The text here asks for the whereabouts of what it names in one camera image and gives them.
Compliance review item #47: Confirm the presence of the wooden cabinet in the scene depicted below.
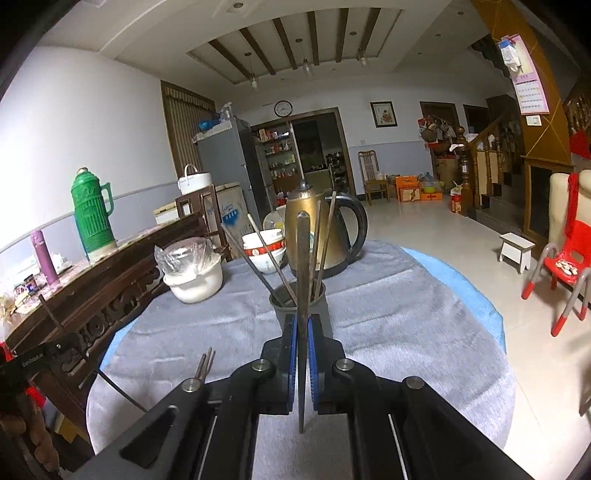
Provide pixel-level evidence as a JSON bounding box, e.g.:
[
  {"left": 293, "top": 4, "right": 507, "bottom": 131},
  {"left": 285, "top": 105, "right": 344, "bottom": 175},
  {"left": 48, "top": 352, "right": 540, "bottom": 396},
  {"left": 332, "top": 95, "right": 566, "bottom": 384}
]
[{"left": 521, "top": 154, "right": 578, "bottom": 245}]

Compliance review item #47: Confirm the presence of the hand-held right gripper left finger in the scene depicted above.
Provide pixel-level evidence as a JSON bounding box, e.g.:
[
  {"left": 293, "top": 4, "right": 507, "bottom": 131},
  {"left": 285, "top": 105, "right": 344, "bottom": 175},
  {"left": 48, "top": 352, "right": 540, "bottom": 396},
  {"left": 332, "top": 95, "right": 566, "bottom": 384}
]
[{"left": 95, "top": 314, "right": 298, "bottom": 480}]

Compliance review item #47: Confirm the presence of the framed wall picture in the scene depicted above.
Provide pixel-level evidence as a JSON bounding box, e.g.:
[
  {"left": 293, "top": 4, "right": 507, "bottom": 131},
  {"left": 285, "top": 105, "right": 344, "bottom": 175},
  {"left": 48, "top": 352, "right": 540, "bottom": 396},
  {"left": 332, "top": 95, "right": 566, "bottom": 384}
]
[{"left": 370, "top": 102, "right": 398, "bottom": 128}]

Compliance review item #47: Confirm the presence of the red child chair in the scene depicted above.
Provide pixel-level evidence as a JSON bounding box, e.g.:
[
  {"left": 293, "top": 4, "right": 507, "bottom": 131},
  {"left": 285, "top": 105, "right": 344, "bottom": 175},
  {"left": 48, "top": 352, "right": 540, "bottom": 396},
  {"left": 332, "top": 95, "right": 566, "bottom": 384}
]
[{"left": 522, "top": 242, "right": 591, "bottom": 337}]

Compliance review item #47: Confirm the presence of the pink wall calendar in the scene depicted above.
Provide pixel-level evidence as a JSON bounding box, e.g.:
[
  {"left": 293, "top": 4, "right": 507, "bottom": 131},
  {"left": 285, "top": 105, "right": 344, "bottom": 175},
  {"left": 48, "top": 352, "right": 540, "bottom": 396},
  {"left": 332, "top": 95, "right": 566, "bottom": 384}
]
[{"left": 496, "top": 34, "right": 551, "bottom": 115}]

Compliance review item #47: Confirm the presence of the shelf cabinet with bottles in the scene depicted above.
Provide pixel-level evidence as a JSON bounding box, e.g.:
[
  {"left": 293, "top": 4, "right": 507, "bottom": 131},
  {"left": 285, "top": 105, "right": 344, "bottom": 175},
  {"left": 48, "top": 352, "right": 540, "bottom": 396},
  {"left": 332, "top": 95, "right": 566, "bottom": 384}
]
[{"left": 252, "top": 122, "right": 305, "bottom": 197}]

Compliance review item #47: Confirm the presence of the brown window blind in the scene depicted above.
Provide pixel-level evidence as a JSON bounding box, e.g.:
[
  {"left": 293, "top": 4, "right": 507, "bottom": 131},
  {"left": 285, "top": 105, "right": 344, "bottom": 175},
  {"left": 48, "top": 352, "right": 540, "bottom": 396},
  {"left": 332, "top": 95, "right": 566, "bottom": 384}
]
[{"left": 161, "top": 80, "right": 217, "bottom": 176}]

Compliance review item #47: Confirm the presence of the brass electric kettle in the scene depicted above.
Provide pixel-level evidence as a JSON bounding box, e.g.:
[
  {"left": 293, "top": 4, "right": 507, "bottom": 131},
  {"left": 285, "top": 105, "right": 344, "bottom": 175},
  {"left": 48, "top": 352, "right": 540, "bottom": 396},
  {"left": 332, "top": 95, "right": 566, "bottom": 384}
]
[{"left": 283, "top": 180, "right": 369, "bottom": 280}]

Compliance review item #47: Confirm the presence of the wooden stair railing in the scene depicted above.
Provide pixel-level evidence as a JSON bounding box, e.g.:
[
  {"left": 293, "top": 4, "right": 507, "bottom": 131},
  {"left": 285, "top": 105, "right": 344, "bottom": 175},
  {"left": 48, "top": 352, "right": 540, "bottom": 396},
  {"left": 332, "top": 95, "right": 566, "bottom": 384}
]
[{"left": 455, "top": 113, "right": 525, "bottom": 217}]

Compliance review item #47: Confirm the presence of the wooden chair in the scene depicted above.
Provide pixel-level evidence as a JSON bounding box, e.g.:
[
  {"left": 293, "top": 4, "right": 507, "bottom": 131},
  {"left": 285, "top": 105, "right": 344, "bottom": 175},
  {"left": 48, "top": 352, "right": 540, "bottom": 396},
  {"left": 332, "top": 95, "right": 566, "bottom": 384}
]
[{"left": 358, "top": 150, "right": 389, "bottom": 206}]

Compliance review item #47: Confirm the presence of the grey towel cloth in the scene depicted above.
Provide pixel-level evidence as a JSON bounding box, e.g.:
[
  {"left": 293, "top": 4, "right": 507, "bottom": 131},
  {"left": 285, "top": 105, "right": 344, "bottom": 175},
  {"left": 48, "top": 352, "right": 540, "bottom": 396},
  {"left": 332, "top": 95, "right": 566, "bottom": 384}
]
[{"left": 85, "top": 240, "right": 517, "bottom": 480}]

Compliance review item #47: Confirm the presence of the purple bottle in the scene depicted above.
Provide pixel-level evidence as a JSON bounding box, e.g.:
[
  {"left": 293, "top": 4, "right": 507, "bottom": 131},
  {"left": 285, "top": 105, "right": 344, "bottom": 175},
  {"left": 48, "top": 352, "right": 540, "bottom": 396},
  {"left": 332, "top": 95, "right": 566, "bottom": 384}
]
[{"left": 30, "top": 231, "right": 60, "bottom": 284}]

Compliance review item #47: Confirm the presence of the carved dark wooden sideboard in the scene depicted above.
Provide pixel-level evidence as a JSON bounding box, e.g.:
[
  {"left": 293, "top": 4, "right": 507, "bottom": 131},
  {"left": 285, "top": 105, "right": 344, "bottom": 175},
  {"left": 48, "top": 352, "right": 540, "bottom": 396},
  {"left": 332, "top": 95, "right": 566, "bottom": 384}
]
[{"left": 0, "top": 213, "right": 234, "bottom": 444}]

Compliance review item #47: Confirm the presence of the green thermos flask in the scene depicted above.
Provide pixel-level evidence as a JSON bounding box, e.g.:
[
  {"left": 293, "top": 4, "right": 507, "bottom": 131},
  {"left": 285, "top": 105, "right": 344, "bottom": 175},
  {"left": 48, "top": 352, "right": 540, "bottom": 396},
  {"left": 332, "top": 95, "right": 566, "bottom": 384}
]
[{"left": 71, "top": 167, "right": 117, "bottom": 261}]

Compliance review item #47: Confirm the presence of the person's left hand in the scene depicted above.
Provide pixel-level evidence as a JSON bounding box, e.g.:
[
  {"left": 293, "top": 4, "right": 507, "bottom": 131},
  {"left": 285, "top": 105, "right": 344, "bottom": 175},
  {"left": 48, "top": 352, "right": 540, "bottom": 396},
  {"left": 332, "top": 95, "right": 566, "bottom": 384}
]
[{"left": 0, "top": 392, "right": 62, "bottom": 469}]

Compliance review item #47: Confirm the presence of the grey refrigerator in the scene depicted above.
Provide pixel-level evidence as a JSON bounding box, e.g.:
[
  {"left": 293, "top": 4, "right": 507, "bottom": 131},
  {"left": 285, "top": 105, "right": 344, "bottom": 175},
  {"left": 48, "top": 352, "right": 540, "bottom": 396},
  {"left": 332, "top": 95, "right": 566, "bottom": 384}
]
[{"left": 193, "top": 117, "right": 273, "bottom": 217}]

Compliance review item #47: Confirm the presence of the clear plastic bag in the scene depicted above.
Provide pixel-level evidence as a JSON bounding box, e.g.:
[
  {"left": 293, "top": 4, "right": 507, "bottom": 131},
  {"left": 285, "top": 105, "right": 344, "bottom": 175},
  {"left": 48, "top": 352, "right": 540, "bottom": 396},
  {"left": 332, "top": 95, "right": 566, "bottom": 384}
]
[{"left": 154, "top": 236, "right": 218, "bottom": 278}]

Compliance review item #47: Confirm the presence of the dark grey metal chopstick holder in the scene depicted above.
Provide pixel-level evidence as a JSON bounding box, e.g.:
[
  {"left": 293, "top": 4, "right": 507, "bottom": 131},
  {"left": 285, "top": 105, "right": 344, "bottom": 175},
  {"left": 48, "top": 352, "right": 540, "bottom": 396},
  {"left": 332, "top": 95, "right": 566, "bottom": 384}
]
[{"left": 269, "top": 281, "right": 332, "bottom": 337}]

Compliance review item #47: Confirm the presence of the orange cardboard box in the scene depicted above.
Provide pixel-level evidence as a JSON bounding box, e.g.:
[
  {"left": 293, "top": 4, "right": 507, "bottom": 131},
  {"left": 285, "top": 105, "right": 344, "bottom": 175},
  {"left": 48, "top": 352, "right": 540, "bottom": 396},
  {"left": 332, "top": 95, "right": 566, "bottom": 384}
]
[{"left": 394, "top": 175, "right": 422, "bottom": 203}]

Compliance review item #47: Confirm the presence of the blue table cover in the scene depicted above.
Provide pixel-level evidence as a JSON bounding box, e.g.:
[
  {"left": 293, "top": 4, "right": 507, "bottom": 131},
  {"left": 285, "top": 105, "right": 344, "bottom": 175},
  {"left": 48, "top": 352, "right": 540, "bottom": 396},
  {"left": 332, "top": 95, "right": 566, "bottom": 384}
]
[{"left": 99, "top": 247, "right": 504, "bottom": 370}]

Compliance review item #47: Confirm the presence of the red banded bowl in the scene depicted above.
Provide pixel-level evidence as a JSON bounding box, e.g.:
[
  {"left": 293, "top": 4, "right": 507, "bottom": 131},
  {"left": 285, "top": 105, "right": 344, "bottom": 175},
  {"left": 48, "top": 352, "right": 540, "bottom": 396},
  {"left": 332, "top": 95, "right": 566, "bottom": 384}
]
[{"left": 243, "top": 246, "right": 286, "bottom": 260}]

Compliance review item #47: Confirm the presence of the small white stool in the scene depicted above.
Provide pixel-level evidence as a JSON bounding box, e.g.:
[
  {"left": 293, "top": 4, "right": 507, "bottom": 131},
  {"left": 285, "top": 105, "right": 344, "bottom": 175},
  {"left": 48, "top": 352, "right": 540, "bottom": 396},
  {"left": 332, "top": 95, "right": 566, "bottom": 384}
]
[{"left": 499, "top": 232, "right": 536, "bottom": 274}]

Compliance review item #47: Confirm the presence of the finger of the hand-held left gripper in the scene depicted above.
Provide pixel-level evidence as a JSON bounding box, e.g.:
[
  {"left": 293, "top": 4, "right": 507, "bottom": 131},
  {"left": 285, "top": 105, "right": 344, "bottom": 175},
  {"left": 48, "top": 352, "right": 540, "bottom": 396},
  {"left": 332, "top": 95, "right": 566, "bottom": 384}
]
[{"left": 44, "top": 333, "right": 89, "bottom": 366}]

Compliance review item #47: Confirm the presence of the white pot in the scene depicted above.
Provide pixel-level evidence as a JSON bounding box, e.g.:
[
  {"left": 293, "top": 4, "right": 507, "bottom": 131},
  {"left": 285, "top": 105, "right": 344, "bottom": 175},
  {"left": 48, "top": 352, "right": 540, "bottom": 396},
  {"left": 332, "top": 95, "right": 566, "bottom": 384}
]
[{"left": 163, "top": 256, "right": 223, "bottom": 304}]

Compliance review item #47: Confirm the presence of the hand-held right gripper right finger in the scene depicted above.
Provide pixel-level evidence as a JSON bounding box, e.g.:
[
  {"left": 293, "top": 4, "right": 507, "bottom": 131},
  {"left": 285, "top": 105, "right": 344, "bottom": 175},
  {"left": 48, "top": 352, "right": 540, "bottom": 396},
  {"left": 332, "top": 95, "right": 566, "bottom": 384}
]
[{"left": 308, "top": 314, "right": 536, "bottom": 480}]

